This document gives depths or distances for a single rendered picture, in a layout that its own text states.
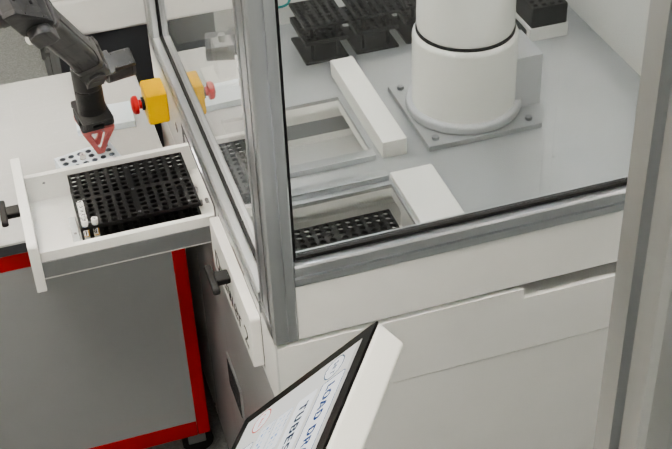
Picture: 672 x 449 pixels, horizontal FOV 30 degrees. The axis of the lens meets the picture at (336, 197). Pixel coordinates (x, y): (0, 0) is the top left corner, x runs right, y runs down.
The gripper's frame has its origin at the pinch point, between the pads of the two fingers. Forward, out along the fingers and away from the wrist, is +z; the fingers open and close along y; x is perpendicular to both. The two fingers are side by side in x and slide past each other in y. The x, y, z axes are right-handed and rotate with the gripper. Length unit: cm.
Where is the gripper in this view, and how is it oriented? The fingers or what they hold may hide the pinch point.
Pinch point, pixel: (98, 146)
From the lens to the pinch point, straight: 267.7
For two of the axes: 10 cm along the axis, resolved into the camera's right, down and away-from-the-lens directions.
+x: -9.1, 2.8, -3.1
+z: 0.3, 7.9, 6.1
